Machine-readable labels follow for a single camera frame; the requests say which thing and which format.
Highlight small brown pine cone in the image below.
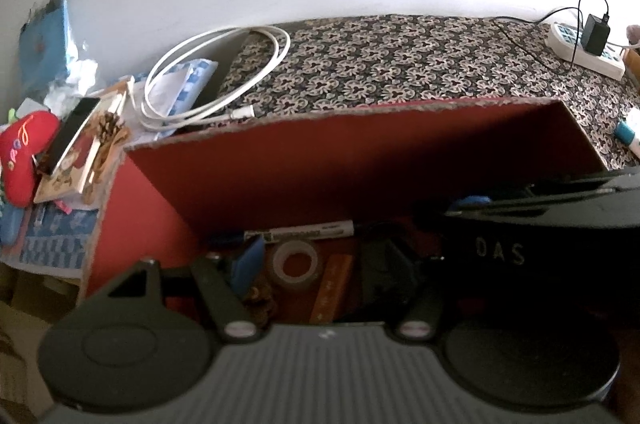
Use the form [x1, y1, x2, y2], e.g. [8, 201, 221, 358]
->
[249, 285, 279, 321]

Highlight blue checked cloth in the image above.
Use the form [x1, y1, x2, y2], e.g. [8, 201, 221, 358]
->
[0, 203, 101, 275]

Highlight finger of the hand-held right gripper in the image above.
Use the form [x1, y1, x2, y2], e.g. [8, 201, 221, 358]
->
[447, 193, 531, 212]

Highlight black charger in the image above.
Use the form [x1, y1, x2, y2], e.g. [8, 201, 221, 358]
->
[582, 14, 612, 56]

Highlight clear tape roll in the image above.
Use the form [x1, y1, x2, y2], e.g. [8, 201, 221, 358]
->
[271, 240, 321, 293]

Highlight white coiled cable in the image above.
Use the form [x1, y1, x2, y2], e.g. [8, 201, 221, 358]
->
[141, 27, 292, 133]

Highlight white power strip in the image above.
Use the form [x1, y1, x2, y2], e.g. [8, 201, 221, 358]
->
[548, 22, 627, 81]

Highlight red plush heart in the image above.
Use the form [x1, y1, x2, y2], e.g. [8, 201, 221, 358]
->
[0, 111, 62, 207]

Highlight black marker pen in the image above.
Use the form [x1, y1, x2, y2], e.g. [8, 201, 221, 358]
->
[243, 220, 356, 245]

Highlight black cable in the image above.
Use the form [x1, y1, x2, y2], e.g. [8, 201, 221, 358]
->
[494, 0, 612, 70]

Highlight black phone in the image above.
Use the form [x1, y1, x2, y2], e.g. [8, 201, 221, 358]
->
[37, 96, 101, 175]

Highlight red cardboard box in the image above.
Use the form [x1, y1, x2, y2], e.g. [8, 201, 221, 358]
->
[77, 98, 608, 330]

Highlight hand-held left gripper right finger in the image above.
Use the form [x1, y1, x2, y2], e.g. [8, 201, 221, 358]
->
[360, 238, 447, 343]

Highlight floral patterned cloth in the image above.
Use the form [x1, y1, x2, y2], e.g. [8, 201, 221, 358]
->
[215, 16, 640, 171]

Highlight orange wooden ruler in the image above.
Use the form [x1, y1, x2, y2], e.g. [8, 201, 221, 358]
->
[308, 254, 356, 325]

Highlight white crumpled tissue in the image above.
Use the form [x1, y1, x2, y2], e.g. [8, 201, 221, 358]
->
[46, 58, 99, 105]

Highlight brown paper gift bag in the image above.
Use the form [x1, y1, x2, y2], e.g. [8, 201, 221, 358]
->
[625, 48, 640, 90]

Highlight white lotion tube blue cap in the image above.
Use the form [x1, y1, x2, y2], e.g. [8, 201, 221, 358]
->
[614, 106, 640, 161]

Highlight blue white printed packet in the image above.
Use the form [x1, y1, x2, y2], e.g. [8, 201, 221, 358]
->
[144, 58, 219, 121]

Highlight printed notebook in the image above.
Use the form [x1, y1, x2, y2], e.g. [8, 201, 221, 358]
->
[33, 78, 133, 207]

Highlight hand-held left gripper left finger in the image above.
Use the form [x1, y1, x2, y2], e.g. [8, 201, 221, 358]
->
[107, 236, 266, 345]

